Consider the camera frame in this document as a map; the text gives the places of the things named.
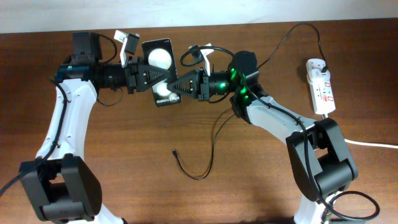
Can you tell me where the black USB-C charger cable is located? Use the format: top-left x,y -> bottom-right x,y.
172,22 -> 328,181

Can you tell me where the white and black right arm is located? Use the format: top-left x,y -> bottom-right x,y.
167,51 -> 364,223

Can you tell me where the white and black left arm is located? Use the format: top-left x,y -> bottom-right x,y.
19,30 -> 176,223

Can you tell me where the white power strip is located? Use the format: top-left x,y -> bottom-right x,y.
306,58 -> 336,117

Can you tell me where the white power strip cord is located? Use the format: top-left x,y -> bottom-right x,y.
323,113 -> 398,149

